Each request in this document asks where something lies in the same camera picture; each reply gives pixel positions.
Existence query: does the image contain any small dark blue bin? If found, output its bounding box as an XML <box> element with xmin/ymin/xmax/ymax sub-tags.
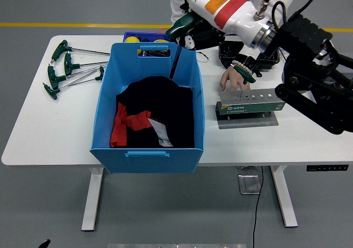
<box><xmin>122</xmin><ymin>31</ymin><xmax>177</xmax><ymax>44</ymax></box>

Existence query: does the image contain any metal floor plate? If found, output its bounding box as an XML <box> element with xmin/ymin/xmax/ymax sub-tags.
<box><xmin>238</xmin><ymin>174</ymin><xmax>262</xmax><ymax>195</ymax></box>

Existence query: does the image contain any black plastic tray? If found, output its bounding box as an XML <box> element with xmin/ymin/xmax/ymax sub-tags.
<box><xmin>218</xmin><ymin>40</ymin><xmax>280</xmax><ymax>72</ymax></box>

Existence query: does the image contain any black table control panel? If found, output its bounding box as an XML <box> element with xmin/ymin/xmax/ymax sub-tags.
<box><xmin>306</xmin><ymin>164</ymin><xmax>349</xmax><ymax>172</ymax></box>

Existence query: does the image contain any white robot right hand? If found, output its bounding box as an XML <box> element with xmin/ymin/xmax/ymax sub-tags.
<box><xmin>176</xmin><ymin>0</ymin><xmax>272</xmax><ymax>52</ymax></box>

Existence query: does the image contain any large green T-handle hex key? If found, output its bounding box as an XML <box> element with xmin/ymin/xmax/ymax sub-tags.
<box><xmin>165</xmin><ymin>12</ymin><xmax>199</xmax><ymax>80</ymax></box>

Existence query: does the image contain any white right table leg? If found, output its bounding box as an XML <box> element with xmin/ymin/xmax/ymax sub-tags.
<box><xmin>269</xmin><ymin>165</ymin><xmax>299</xmax><ymax>229</ymax></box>

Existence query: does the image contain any person's left hand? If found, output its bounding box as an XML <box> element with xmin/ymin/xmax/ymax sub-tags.
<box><xmin>220</xmin><ymin>67</ymin><xmax>252</xmax><ymax>92</ymax></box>

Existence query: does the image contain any silver green hex key stand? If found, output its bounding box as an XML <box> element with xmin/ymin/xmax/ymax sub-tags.
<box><xmin>215</xmin><ymin>88</ymin><xmax>286</xmax><ymax>130</ymax></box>

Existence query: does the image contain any person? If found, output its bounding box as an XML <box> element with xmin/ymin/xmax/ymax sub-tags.
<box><xmin>168</xmin><ymin>0</ymin><xmax>328</xmax><ymax>92</ymax></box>

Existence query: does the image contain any small green T-handle hex key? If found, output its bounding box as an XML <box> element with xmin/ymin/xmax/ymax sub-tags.
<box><xmin>234</xmin><ymin>65</ymin><xmax>256</xmax><ymax>99</ymax></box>

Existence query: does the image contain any black and red garment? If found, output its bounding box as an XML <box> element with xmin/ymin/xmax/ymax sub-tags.
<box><xmin>109</xmin><ymin>76</ymin><xmax>195</xmax><ymax>149</ymax></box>

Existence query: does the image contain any beaded bracelet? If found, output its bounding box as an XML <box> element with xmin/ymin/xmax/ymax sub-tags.
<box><xmin>231</xmin><ymin>60</ymin><xmax>254</xmax><ymax>75</ymax></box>

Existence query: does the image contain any black wristwatch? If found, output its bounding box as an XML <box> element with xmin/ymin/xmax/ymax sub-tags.
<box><xmin>242</xmin><ymin>55</ymin><xmax>259</xmax><ymax>72</ymax></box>

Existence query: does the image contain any short green T-handle hex key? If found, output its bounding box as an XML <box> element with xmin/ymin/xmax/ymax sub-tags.
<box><xmin>67</xmin><ymin>66</ymin><xmax>105</xmax><ymax>87</ymax></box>

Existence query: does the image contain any metal wire carabiner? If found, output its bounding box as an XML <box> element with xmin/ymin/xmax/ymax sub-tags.
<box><xmin>195</xmin><ymin>51</ymin><xmax>210</xmax><ymax>65</ymax></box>

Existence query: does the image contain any white left table leg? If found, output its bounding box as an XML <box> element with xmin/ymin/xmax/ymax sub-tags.
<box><xmin>81</xmin><ymin>167</ymin><xmax>105</xmax><ymax>232</ymax></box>

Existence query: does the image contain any white table leg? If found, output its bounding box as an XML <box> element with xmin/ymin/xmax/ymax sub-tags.
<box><xmin>269</xmin><ymin>165</ymin><xmax>299</xmax><ymax>229</ymax></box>
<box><xmin>81</xmin><ymin>167</ymin><xmax>105</xmax><ymax>232</ymax></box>

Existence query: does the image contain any large blue plastic box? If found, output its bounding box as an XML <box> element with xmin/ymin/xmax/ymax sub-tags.
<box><xmin>89</xmin><ymin>42</ymin><xmax>205</xmax><ymax>175</ymax></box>

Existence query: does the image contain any black floor cable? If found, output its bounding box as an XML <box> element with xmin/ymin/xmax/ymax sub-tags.
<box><xmin>252</xmin><ymin>165</ymin><xmax>265</xmax><ymax>248</ymax></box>

